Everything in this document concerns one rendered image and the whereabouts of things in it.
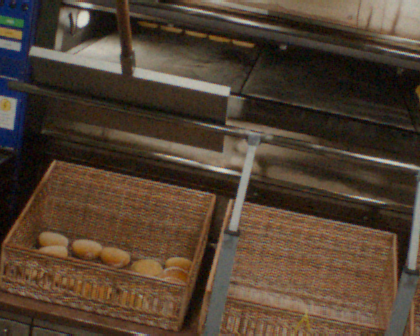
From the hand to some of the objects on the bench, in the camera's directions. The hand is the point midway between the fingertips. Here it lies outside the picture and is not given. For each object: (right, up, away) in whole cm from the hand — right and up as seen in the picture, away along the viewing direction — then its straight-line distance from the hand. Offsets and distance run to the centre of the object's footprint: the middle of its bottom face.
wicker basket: (+45, -114, +128) cm, 177 cm away
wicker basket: (-13, -102, +133) cm, 168 cm away
